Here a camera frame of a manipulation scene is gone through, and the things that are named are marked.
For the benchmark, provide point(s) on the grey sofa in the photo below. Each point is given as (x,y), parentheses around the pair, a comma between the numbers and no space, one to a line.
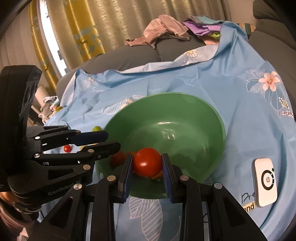
(271,39)

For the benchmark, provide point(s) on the red tomato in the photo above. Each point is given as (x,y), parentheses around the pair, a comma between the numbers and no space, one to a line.
(67,148)
(147,163)
(117,159)

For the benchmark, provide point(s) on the beige and yellow curtains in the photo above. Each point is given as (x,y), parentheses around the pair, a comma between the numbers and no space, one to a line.
(59,36)

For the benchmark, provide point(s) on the blue floral tablecloth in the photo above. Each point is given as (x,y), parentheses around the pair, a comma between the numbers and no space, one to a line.
(220,112)

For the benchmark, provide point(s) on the green tomato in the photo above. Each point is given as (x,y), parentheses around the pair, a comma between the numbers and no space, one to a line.
(96,128)

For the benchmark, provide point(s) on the person's left hand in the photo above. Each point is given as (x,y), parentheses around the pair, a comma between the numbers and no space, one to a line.
(11,217)

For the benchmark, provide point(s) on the white mobile wifi router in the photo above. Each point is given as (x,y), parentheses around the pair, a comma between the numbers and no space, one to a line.
(265,185)

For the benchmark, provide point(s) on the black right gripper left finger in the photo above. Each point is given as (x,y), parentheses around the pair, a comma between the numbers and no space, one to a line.
(68,219)

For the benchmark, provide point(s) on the clothes heap on left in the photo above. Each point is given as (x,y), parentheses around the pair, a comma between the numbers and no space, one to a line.
(51,106)

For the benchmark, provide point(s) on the purple clothing pile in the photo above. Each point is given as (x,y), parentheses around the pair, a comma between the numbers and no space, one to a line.
(206,29)

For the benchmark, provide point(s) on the pink clothing pile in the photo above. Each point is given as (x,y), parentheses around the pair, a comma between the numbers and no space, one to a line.
(163,27)

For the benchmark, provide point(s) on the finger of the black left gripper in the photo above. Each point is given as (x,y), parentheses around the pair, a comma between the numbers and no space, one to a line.
(44,138)
(87,155)

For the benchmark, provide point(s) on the red tomato front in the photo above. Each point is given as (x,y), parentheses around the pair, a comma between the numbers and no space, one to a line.
(147,163)

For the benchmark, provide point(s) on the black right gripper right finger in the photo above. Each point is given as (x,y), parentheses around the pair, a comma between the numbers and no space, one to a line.
(213,205)

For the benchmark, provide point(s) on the large orange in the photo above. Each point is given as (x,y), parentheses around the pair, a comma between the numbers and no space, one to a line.
(158,176)

